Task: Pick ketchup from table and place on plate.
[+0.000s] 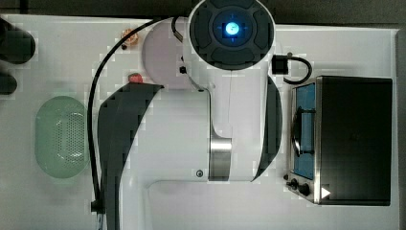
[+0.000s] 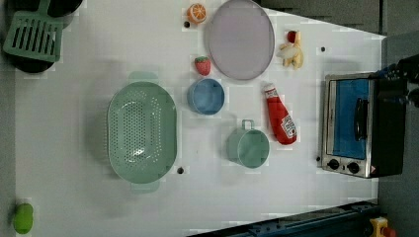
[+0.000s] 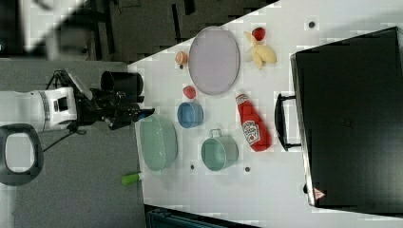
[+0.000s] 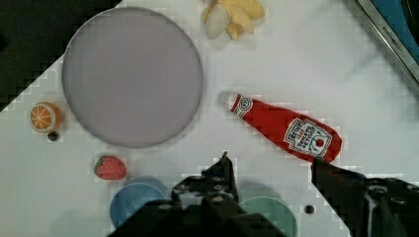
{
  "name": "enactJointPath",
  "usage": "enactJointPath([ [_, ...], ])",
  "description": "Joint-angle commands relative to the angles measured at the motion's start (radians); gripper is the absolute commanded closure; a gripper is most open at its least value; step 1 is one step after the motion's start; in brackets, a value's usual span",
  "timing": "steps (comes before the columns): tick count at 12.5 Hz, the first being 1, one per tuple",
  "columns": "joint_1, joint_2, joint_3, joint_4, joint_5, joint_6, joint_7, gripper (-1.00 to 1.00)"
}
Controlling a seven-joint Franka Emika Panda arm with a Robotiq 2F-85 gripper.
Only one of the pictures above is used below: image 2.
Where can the red ketchup bottle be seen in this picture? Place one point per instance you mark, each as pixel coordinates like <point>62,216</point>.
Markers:
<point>281,121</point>

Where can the grey oval plate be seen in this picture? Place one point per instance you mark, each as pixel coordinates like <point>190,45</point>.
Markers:
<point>241,39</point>

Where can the blue bowl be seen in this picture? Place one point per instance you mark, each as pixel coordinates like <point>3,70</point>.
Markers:
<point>206,97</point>

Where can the toy strawberry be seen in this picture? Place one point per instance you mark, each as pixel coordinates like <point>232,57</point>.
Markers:
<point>203,65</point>

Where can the green perforated colander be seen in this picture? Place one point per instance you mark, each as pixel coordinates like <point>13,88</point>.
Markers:
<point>142,132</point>

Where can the toy orange half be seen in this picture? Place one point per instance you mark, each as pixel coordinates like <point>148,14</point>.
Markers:
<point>197,13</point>

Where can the small red toy fruit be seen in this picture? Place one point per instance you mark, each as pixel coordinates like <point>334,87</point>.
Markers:
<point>291,36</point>

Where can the silver toaster oven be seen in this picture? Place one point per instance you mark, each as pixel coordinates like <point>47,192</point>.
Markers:
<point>363,125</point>

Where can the black cylindrical holder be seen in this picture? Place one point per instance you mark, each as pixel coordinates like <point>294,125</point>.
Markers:
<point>62,8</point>
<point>29,65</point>

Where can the green slotted spatula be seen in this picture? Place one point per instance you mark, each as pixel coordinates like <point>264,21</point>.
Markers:
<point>35,35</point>

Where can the yellow red clamp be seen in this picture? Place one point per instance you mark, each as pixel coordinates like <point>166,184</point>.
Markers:
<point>381,228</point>

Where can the green toy fruit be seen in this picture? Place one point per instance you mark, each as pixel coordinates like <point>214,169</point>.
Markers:
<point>23,218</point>

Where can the green cup with handle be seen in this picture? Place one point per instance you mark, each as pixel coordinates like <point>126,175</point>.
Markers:
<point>247,146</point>

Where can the blue metal frame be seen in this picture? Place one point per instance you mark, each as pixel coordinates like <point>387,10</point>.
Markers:
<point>349,220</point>

